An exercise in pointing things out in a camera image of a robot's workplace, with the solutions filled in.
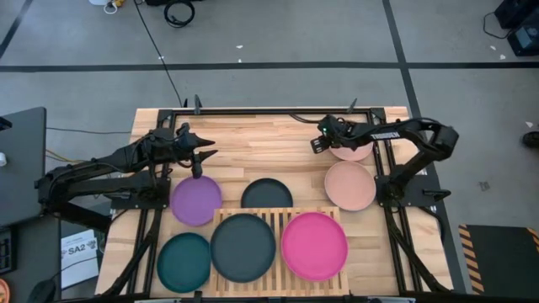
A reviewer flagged yellow cable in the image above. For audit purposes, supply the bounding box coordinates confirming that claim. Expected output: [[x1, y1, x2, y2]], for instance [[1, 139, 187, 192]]
[[45, 149, 85, 165]]

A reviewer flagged white power adapter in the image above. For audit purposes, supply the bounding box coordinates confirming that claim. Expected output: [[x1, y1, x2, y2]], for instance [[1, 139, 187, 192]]
[[88, 0, 126, 15]]

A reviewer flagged teal plate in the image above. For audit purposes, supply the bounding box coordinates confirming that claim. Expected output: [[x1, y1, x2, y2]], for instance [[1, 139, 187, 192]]
[[157, 232, 212, 294]]

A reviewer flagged black keyboard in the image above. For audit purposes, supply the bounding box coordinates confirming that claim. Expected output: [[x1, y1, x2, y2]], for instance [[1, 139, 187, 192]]
[[0, 226, 18, 275]]

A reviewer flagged white printed paper sheet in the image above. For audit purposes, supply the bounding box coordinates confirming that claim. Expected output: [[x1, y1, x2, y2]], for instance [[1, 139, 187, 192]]
[[61, 229, 100, 290]]

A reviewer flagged black hazard-striped mat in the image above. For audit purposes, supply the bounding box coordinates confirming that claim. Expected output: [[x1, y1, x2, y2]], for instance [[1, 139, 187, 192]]
[[457, 224, 539, 295]]

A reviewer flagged black metal table frame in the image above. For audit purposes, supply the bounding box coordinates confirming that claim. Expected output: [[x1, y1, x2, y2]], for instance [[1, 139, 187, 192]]
[[125, 107, 422, 298]]

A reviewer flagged dark grey plate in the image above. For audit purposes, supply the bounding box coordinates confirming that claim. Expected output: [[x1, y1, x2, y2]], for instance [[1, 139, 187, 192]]
[[209, 213, 278, 284]]

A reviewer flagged black plate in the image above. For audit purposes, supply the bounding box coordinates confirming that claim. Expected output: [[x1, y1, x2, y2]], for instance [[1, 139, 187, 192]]
[[240, 178, 294, 210]]

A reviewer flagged purple plate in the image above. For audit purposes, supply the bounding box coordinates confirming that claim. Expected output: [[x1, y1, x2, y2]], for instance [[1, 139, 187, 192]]
[[169, 175, 223, 227]]

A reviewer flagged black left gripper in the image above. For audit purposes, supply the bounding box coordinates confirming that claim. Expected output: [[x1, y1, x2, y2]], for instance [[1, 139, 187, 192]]
[[174, 122, 219, 180]]

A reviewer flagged coiled black cable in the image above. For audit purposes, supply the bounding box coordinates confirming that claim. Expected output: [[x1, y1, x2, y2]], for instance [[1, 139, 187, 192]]
[[163, 0, 196, 29]]

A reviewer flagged black computer mouse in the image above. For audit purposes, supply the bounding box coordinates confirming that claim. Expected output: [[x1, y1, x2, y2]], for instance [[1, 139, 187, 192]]
[[27, 279, 58, 303]]

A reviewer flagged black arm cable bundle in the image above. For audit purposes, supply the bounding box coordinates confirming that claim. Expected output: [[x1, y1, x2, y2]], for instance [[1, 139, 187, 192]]
[[99, 208, 163, 300], [385, 208, 454, 294]]

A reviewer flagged long black floor cable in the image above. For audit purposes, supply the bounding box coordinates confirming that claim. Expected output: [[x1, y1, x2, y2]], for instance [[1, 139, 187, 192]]
[[132, 0, 185, 109]]

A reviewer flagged black support bar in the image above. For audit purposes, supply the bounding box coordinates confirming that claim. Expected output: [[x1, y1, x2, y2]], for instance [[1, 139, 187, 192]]
[[54, 201, 113, 233]]

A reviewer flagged thin dark cable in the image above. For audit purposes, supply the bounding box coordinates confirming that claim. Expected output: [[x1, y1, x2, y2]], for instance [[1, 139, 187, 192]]
[[45, 127, 132, 136]]

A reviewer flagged black box with teal screen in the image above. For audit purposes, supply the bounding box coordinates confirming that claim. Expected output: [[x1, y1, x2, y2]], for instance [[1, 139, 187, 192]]
[[507, 24, 539, 58]]

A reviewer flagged magenta plate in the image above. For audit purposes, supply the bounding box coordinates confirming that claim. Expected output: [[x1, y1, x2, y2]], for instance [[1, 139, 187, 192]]
[[280, 211, 350, 282]]

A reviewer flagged slatted wooden shelf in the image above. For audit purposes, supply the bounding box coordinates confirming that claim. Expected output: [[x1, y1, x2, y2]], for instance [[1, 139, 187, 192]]
[[208, 205, 350, 298]]

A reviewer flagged black equipment case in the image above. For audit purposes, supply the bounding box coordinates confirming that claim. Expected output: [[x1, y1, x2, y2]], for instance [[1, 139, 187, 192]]
[[494, 0, 539, 29]]

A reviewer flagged pale pink plate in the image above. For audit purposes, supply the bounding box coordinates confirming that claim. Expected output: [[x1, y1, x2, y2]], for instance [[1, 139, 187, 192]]
[[323, 160, 377, 212], [328, 141, 375, 162]]

